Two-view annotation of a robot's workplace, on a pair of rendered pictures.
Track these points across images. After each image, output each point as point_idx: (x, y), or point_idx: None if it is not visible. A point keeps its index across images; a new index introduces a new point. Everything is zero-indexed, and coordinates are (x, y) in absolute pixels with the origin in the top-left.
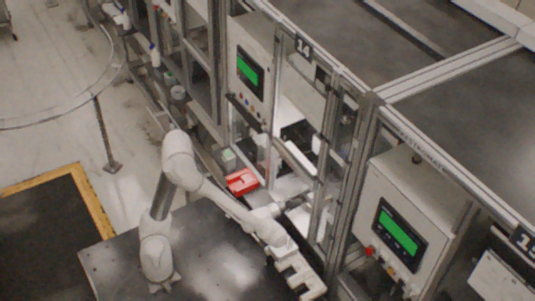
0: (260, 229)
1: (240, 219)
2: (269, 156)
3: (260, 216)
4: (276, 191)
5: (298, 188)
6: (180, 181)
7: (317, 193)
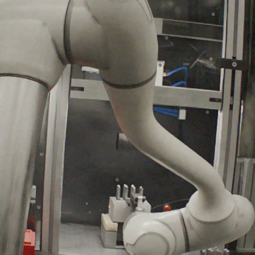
0: (225, 189)
1: (199, 172)
2: (60, 138)
3: (165, 213)
4: (66, 250)
5: (82, 241)
6: (152, 23)
7: (233, 102)
